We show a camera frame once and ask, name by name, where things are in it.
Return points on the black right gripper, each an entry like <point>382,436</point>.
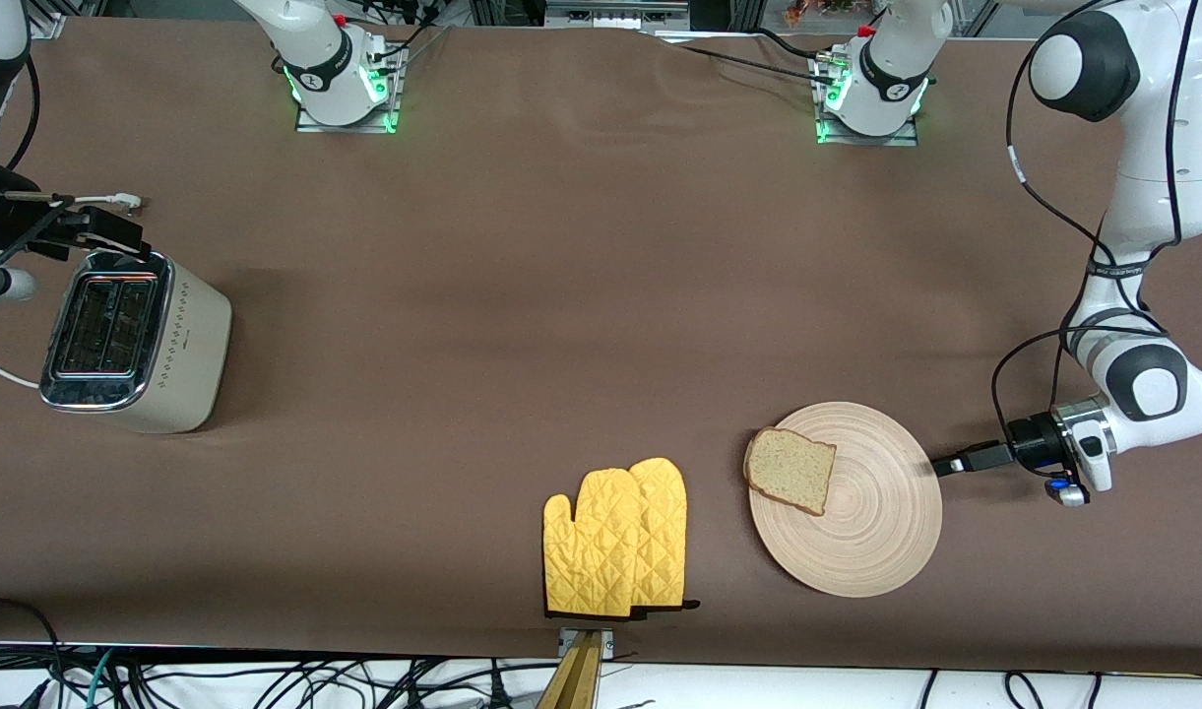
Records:
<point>0,209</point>

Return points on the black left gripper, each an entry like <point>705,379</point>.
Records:
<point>1030,444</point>

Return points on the round wooden plate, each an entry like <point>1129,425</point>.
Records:
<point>876,522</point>

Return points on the brown bread slice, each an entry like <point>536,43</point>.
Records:
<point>790,471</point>

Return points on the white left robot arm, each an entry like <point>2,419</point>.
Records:
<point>1167,148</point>

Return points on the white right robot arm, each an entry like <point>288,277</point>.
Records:
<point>315,59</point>

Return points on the cream chrome two-slot toaster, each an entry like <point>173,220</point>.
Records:
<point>187,345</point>

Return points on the yellow quilted oven mitt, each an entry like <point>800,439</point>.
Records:
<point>591,551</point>
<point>664,522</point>

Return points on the brown table cover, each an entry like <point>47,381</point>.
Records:
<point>660,197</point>

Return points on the gold aluminium beam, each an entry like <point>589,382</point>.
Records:
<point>573,679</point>

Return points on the orange foliage decoration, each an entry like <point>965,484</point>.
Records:
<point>802,10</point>

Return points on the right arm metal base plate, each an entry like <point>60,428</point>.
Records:
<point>310,123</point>

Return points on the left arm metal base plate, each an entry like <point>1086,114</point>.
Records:
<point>896,140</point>

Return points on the grey metal beam bracket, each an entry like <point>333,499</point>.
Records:
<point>608,642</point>

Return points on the aluminium frame rail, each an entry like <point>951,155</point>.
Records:
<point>615,14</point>

